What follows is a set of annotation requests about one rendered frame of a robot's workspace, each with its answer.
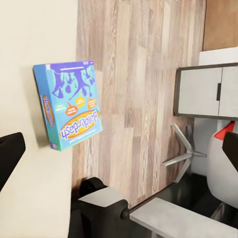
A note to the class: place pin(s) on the sliding door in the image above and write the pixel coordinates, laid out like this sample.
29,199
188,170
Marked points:
221,25

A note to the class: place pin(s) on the bed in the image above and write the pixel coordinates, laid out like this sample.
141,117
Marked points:
35,200

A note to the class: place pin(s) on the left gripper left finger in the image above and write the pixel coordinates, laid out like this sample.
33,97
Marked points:
12,148

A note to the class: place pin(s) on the board game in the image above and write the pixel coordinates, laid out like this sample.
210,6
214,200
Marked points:
69,97

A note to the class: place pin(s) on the swivel chair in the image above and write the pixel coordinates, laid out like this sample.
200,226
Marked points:
222,177

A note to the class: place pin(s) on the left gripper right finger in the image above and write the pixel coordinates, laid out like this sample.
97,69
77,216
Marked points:
230,148

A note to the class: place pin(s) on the desk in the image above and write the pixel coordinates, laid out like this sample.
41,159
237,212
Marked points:
187,209

